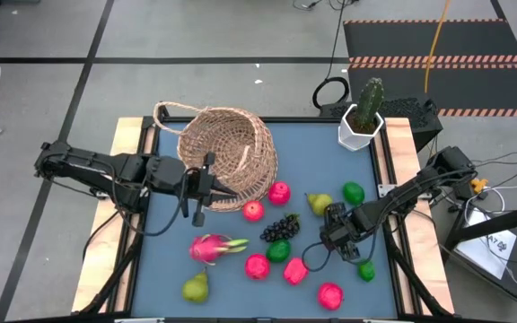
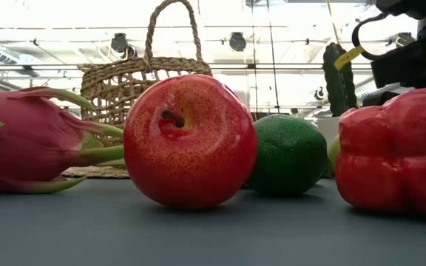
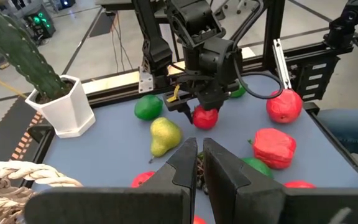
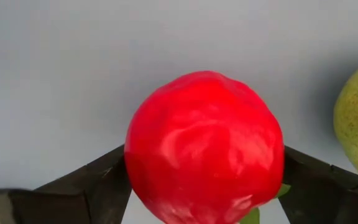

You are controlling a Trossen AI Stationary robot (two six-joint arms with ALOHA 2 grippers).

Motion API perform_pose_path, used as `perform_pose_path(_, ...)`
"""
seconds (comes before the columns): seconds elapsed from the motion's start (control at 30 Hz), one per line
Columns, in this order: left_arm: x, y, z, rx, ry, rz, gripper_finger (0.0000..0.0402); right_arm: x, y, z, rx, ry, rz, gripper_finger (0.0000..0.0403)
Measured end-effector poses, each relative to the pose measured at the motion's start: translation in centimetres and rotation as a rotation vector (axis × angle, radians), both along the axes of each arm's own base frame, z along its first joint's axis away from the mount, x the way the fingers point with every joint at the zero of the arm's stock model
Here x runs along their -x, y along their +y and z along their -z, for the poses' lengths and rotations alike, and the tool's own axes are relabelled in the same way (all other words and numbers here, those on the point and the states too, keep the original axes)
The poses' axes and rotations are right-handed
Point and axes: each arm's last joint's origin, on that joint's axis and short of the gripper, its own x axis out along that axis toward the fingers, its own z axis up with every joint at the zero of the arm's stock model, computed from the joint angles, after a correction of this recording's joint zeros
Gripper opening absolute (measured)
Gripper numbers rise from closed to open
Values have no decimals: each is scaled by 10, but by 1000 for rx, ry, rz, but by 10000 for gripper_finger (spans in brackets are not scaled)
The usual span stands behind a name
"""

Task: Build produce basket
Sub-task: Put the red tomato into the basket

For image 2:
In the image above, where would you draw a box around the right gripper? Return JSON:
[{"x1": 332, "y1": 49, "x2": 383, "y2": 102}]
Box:
[{"x1": 362, "y1": 38, "x2": 426, "y2": 108}]

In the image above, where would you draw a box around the red bell pepper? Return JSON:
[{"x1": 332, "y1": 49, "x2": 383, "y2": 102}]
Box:
[{"x1": 334, "y1": 87, "x2": 426, "y2": 219}]

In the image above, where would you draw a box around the green pear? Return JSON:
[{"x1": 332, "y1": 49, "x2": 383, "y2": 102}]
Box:
[{"x1": 326, "y1": 133, "x2": 342, "y2": 178}]

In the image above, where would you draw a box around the large round dark lime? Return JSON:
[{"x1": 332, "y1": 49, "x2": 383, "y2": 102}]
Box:
[{"x1": 246, "y1": 113, "x2": 329, "y2": 197}]

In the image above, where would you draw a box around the red yellow-speckled apple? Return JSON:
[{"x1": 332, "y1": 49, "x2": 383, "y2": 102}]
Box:
[{"x1": 123, "y1": 73, "x2": 259, "y2": 211}]

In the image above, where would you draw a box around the woven wicker basket with handles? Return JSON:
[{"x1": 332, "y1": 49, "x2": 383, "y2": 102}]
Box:
[{"x1": 61, "y1": 0, "x2": 214, "y2": 180}]

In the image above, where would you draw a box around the pink dragon fruit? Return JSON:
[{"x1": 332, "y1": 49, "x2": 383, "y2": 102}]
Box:
[{"x1": 0, "y1": 86, "x2": 126, "y2": 195}]

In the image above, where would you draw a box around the green cactus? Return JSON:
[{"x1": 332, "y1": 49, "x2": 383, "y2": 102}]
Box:
[{"x1": 322, "y1": 42, "x2": 359, "y2": 117}]

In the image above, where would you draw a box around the corrugated silver air duct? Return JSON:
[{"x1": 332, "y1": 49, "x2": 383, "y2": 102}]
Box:
[{"x1": 356, "y1": 81, "x2": 412, "y2": 103}]

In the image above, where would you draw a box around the gripper cable with yellow tag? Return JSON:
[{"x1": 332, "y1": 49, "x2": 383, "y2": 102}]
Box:
[{"x1": 334, "y1": 13, "x2": 390, "y2": 71}]

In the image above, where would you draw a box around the yellow hanging cable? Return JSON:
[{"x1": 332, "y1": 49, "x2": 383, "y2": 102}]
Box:
[{"x1": 325, "y1": 0, "x2": 361, "y2": 109}]

